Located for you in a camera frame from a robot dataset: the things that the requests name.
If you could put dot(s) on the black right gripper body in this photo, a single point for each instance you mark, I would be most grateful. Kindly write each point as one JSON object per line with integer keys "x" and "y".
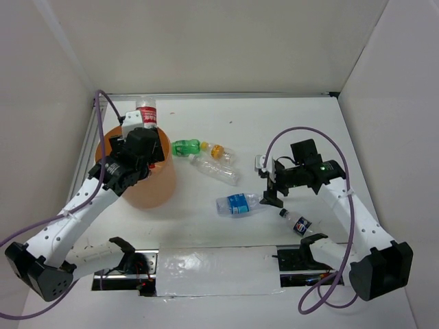
{"x": 288, "y": 177}

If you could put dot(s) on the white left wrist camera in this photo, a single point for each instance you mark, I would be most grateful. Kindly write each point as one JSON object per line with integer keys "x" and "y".
{"x": 132, "y": 121}

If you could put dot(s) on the yellow cap orange label bottle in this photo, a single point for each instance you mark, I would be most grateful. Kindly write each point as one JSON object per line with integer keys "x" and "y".
{"x": 218, "y": 152}

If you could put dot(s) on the green plastic bottle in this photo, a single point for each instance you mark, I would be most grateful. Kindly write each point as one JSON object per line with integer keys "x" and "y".
{"x": 184, "y": 148}

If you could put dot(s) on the aluminium frame rail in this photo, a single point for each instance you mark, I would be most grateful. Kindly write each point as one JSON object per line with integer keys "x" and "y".
{"x": 91, "y": 138}

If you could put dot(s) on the blue label blue cap bottle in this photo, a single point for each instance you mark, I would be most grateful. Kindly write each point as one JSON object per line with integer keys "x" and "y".
{"x": 239, "y": 205}

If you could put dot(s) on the clear white cap bottle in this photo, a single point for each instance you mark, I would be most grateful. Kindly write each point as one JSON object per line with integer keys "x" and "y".
{"x": 214, "y": 169}

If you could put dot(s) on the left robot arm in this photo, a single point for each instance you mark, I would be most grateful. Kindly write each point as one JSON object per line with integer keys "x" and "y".
{"x": 46, "y": 262}

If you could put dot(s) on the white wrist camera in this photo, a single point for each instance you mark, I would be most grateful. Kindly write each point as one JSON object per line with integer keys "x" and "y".
{"x": 265, "y": 166}
{"x": 132, "y": 121}

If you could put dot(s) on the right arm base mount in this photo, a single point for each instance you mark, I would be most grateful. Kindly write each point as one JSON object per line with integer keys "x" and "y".
{"x": 295, "y": 272}

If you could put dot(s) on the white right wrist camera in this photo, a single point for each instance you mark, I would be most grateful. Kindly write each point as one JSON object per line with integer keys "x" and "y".
{"x": 265, "y": 166}

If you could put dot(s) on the red label red cap bottle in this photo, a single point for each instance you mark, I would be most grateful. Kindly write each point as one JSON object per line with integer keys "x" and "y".
{"x": 147, "y": 108}

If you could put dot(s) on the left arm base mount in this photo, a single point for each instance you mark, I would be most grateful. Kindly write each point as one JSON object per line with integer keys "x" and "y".
{"x": 137, "y": 274}

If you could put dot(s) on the white taped cover plate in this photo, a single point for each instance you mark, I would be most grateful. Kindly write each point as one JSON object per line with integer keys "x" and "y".
{"x": 223, "y": 271}

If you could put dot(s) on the pepsi bottle black cap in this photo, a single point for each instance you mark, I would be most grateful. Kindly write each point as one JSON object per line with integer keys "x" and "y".
{"x": 299, "y": 224}

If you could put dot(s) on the orange plastic bin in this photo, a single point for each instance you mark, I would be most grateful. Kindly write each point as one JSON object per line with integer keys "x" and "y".
{"x": 143, "y": 186}

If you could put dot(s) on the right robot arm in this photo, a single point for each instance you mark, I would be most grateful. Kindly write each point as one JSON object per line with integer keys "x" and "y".
{"x": 377, "y": 264}

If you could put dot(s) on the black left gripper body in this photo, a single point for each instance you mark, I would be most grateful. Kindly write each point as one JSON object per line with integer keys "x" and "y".
{"x": 157, "y": 155}

